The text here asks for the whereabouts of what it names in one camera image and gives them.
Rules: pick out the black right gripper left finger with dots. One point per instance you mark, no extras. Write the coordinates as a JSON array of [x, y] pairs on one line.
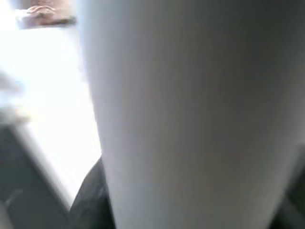
[[93, 205]]

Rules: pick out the white plastic table leg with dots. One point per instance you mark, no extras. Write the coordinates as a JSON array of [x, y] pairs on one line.
[[190, 107]]

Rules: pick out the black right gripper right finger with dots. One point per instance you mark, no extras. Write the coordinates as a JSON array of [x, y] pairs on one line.
[[297, 210]]

